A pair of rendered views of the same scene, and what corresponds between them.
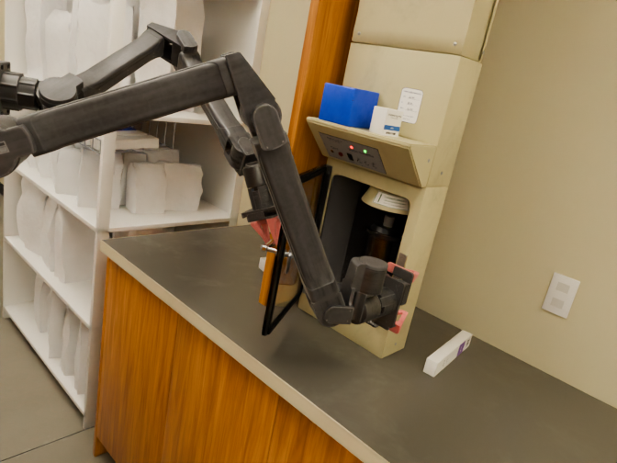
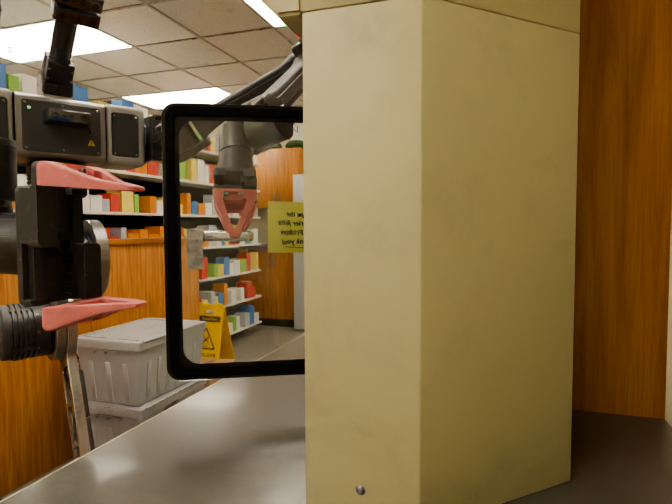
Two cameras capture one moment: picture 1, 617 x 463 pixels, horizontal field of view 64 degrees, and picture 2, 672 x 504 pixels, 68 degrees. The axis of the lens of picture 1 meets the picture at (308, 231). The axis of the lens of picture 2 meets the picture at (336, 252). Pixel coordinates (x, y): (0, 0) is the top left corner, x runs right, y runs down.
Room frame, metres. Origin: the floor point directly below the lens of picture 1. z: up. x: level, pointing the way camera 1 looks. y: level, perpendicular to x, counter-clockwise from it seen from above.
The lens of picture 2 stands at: (1.02, -0.70, 1.21)
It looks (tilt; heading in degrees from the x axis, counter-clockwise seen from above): 3 degrees down; 67
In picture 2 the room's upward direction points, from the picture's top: straight up
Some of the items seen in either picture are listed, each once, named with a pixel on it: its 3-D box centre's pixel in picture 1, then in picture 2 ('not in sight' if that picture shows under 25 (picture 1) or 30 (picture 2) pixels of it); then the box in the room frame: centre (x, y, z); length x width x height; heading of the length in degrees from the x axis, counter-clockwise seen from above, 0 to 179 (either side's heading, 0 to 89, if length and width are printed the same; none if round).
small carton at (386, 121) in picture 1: (386, 121); not in sight; (1.20, -0.13, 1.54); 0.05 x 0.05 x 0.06; 34
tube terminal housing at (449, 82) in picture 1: (392, 199); (455, 129); (1.37, -0.21, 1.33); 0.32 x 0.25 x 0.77; 49
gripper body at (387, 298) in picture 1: (380, 301); (34, 244); (0.94, -0.17, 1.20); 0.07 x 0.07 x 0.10; 49
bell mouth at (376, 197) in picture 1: (395, 196); not in sight; (1.34, -0.21, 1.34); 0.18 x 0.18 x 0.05
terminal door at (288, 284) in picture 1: (296, 245); (271, 242); (1.22, 0.02, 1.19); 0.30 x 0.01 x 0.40; 167
